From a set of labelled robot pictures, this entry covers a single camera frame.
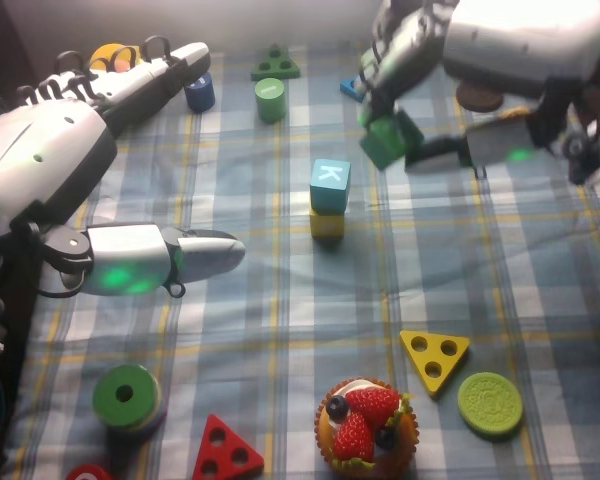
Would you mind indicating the blue plaid tablecloth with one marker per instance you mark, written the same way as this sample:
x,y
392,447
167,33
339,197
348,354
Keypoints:
x,y
290,310

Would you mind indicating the red letter O cylinder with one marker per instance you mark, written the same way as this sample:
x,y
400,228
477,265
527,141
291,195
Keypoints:
x,y
87,473

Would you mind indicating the chocolate sandwich cookie toy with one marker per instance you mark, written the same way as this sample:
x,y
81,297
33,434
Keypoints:
x,y
480,100

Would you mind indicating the blue letter R cylinder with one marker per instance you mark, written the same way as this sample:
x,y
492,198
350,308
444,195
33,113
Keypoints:
x,y
200,94

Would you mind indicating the yellow three-hole triangle block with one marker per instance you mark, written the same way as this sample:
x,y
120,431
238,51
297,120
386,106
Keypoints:
x,y
432,352

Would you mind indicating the green wooden cylinder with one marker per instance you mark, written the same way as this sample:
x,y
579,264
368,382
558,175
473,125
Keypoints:
x,y
270,102

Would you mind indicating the yellow wooden cube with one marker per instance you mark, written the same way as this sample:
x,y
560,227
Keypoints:
x,y
326,226

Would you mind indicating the blue letter K cube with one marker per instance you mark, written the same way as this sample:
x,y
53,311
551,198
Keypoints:
x,y
330,192

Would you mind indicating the green sandwich cookie toy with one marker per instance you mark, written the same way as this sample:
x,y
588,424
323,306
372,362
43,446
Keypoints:
x,y
490,406

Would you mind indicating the green wooden cube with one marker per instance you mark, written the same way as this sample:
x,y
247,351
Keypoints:
x,y
387,142

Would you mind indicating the strawberry toy cupcake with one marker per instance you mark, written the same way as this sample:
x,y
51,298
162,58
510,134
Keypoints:
x,y
365,425

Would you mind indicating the red three-hole triangle block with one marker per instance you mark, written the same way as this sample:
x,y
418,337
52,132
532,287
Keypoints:
x,y
225,457

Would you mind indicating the blue three-hole triangle block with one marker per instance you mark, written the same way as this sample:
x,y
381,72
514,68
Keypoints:
x,y
349,90

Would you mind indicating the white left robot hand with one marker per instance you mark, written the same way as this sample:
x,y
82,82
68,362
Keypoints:
x,y
35,150

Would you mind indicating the orange cream toy cupcake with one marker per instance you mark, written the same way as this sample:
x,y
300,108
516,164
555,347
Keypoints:
x,y
111,56

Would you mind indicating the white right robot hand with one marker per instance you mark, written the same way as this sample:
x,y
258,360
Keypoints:
x,y
520,45

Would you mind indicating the green three-hole triangle block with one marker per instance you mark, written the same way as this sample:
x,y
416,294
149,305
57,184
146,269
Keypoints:
x,y
275,72

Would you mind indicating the golden butter cookie toy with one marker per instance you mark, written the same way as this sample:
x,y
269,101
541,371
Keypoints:
x,y
512,114

